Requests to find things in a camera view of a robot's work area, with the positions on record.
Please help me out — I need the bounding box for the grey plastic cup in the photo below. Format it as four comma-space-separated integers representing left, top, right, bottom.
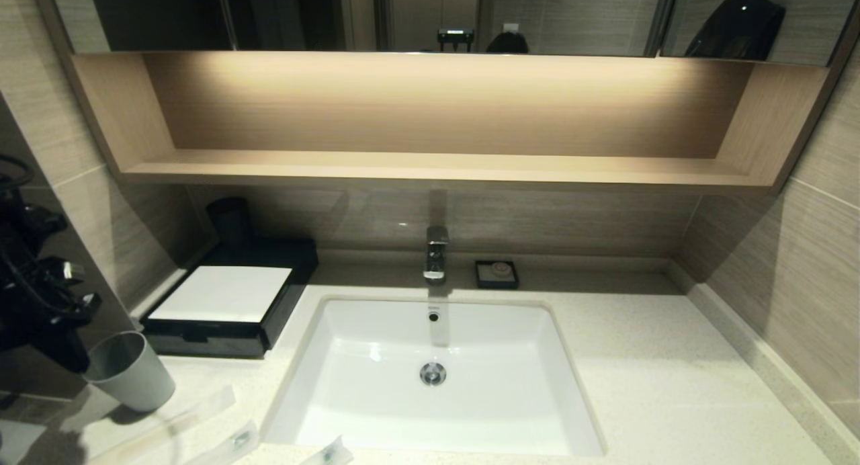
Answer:
83, 330, 177, 413

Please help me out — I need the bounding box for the black amenity box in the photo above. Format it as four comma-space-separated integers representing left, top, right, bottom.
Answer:
136, 239, 320, 360

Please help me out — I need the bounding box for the long clear toothbrush packet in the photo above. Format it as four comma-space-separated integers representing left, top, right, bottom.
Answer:
84, 384, 238, 465

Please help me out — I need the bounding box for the small clear toiletry packet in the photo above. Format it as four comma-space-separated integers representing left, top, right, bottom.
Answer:
299, 435, 355, 465
183, 419, 261, 465

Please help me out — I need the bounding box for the black cylindrical cup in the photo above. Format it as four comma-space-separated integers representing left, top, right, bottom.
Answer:
207, 198, 256, 251

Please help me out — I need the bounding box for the mirror cabinet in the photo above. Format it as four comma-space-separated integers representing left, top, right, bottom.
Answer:
34, 0, 860, 67

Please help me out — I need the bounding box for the white sink basin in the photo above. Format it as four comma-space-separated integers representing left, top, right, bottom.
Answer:
262, 296, 605, 458

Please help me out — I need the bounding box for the chrome faucet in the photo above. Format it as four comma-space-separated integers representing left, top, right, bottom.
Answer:
423, 226, 450, 283

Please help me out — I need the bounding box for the black soap dish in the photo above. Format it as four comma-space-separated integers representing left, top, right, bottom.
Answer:
474, 261, 519, 291

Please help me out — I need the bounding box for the glossy black dome object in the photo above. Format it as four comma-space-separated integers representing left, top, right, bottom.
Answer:
684, 0, 785, 61

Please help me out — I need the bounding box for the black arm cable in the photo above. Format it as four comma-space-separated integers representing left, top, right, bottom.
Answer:
0, 155, 34, 190

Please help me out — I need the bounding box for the light wooden wall shelf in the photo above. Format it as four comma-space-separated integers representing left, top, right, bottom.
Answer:
73, 52, 828, 196

